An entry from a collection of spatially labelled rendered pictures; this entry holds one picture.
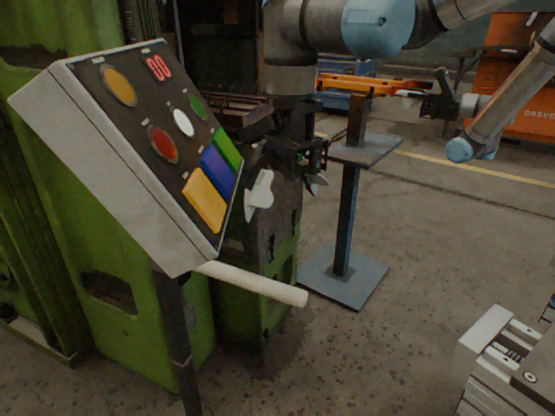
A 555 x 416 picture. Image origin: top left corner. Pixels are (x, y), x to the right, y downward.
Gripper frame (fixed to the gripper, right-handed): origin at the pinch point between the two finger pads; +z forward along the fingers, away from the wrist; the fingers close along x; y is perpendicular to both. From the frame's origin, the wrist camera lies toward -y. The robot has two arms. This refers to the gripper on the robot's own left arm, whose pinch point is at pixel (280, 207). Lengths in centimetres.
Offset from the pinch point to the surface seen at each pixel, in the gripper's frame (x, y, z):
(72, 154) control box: -29.3, -0.7, -16.8
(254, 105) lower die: 27, -47, -6
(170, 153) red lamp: -18.2, -0.4, -14.4
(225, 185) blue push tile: -9.0, -3.1, -5.8
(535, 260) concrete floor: 180, 9, 93
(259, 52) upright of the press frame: 45, -70, -18
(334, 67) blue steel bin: 314, -286, 32
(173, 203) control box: -21.0, 5.8, -10.5
